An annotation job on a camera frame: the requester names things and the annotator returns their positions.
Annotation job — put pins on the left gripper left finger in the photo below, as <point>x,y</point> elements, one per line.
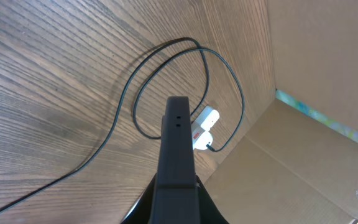
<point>141,212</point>

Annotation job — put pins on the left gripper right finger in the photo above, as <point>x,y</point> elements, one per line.
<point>209,213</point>

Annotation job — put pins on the smartphone with blue screen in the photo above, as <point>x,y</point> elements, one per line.
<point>175,195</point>

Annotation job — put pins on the white charger plug adapter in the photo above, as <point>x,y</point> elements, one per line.
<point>201,140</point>

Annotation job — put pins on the white power strip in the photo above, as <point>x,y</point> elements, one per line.
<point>205,120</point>

